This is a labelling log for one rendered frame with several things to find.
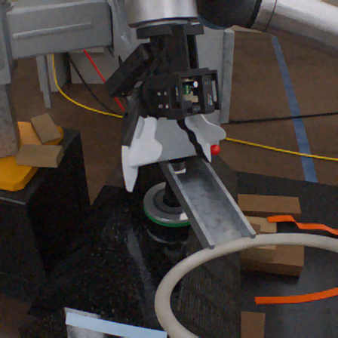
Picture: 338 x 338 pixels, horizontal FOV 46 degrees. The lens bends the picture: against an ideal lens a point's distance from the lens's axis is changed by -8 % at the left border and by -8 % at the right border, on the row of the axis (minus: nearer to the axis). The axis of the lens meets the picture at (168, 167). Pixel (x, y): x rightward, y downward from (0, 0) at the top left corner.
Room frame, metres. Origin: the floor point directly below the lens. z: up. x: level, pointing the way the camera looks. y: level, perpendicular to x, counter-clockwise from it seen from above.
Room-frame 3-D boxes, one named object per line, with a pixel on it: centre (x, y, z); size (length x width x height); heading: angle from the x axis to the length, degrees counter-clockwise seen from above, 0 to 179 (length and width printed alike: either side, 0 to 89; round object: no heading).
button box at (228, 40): (1.10, -0.15, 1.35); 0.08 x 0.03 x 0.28; 17
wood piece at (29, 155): (1.49, 0.57, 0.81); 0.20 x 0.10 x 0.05; 84
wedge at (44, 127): (1.72, 0.60, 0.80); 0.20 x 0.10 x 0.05; 32
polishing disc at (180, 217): (1.13, -0.02, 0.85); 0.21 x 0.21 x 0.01
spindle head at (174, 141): (1.21, 0.00, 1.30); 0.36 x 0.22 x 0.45; 17
